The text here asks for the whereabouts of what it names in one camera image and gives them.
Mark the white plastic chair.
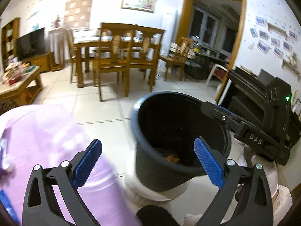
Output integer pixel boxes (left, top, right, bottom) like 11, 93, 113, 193
206, 63, 230, 88

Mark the purple tablecloth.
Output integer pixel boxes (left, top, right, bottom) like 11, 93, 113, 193
0, 104, 144, 226

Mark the blue tissue packet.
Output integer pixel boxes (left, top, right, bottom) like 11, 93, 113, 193
0, 189, 11, 219

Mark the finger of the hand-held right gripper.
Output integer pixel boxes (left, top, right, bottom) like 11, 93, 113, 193
200, 101, 246, 136
214, 105, 238, 118

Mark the black cloth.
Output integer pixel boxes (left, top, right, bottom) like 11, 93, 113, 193
136, 205, 176, 226

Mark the black plastic bucket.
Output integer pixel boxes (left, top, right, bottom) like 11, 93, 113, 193
130, 92, 232, 192

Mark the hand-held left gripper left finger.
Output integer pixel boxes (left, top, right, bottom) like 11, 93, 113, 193
22, 139, 103, 226

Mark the wooden dining table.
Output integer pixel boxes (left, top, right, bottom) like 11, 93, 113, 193
73, 35, 161, 89

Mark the person's right hand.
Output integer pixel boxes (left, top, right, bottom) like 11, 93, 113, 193
236, 139, 279, 198

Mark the wooden door frame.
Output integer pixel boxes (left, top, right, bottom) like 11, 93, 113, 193
175, 0, 247, 102

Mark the white standing air conditioner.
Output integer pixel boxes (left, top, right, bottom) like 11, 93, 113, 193
158, 8, 178, 69

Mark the flat screen television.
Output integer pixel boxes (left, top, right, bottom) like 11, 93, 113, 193
16, 27, 46, 62

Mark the wooden coffee table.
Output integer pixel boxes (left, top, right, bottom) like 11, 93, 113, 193
0, 66, 44, 109

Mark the framed floral wall picture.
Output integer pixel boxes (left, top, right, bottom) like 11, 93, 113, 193
121, 0, 157, 13

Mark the tall wooden plant stand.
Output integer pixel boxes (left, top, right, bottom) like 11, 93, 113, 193
48, 27, 69, 71

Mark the small wooden wall shelf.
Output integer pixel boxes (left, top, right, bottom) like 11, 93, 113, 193
282, 52, 301, 76
267, 23, 289, 37

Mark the group of wall photos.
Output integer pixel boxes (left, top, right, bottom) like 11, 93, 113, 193
249, 16, 298, 57

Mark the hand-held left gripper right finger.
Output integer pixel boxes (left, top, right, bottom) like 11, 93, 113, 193
193, 137, 274, 226

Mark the pink patterned roller blind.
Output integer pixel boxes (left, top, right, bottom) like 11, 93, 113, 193
64, 0, 96, 30

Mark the wooden television cabinet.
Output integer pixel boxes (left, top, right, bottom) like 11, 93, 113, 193
24, 53, 51, 73

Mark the wooden bookshelf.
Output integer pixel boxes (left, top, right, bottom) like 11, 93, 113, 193
1, 17, 21, 60

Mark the orange snack wrapper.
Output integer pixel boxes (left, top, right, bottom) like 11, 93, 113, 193
162, 154, 182, 164

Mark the wooden dining chair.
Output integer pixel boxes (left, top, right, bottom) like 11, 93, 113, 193
130, 26, 165, 93
160, 37, 194, 82
65, 29, 82, 84
92, 23, 136, 102

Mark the person's right forearm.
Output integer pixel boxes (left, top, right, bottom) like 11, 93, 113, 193
272, 185, 293, 226

